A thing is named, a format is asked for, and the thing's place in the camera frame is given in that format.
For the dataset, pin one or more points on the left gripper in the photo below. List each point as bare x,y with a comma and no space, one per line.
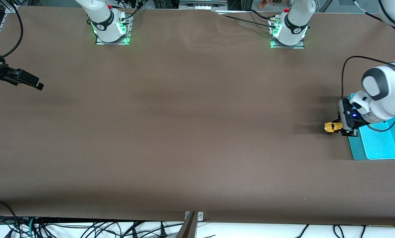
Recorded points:
343,126

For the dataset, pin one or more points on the yellow toy beetle car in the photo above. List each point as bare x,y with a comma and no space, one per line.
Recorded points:
331,127

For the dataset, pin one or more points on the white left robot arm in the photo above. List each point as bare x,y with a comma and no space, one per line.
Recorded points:
392,86

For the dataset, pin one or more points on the teal plastic bin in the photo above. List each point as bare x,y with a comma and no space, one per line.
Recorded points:
382,145

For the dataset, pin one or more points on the grey equipment box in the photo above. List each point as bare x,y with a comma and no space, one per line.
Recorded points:
200,5

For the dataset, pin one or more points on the dark diagonal support beam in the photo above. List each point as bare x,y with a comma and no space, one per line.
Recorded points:
187,229

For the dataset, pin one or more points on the aluminium frame corner piece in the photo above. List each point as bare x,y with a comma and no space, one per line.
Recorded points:
11,8

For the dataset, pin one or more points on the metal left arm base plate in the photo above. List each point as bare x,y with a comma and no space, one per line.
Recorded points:
300,44

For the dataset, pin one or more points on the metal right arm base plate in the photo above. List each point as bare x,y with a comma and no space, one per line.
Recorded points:
126,39

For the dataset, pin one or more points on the small metal table bracket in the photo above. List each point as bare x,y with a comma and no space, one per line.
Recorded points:
200,216

